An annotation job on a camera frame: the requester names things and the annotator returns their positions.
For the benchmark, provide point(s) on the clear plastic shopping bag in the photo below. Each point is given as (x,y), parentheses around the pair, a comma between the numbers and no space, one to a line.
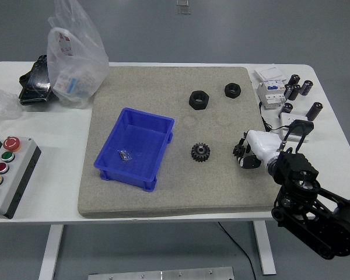
(76,52)

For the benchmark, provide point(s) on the white flat card box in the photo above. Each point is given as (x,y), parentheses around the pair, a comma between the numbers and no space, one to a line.
(269,73)

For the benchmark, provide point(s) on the black cylindrical capacitor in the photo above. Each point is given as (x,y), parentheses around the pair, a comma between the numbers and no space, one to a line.
(296,92)
(314,111)
(294,80)
(288,91)
(307,87)
(287,108)

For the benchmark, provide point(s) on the large black hex nut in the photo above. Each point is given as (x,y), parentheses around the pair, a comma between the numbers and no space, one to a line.
(199,99)

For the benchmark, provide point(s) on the white blue carton box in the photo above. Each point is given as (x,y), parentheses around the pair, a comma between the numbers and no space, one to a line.
(67,83)

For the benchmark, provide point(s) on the black metal bracket part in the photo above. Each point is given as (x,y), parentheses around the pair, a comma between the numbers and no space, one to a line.
(35,84)

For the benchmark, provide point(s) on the white table leg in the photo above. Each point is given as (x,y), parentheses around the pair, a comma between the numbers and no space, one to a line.
(51,251)
(264,248)

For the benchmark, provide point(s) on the white wall socket panel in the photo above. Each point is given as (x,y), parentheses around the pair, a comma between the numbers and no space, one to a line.
(287,118)

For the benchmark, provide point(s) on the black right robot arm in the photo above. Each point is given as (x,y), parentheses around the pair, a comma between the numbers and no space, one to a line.
(297,172)

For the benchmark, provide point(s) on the small black hex nut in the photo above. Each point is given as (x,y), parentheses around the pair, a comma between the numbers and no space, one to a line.
(232,90)

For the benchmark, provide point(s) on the crumpled clear plastic wrap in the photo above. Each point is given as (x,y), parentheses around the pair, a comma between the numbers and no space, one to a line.
(1,105)

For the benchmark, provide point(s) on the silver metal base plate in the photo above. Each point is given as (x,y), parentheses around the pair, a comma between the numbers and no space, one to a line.
(160,274)

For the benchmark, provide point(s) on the grey-brown table mat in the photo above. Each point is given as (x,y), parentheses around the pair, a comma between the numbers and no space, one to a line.
(151,201)

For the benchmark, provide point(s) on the grey push-button control box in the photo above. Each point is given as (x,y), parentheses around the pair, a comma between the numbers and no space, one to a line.
(14,181)

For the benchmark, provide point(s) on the small clear screw bag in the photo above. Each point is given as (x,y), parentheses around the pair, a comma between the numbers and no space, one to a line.
(125,154)

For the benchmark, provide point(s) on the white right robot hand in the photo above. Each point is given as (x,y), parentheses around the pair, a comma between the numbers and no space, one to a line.
(262,144)

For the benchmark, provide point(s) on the clear floor fixture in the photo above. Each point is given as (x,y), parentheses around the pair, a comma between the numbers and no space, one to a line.
(183,7)

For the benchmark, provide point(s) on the white circuit breaker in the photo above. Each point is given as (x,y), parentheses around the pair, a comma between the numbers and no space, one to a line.
(269,96)

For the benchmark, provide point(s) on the blue plastic bin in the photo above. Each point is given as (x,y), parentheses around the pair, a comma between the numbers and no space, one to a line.
(140,137)

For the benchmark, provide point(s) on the large black steel gear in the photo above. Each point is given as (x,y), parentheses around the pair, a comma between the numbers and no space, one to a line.
(200,153)

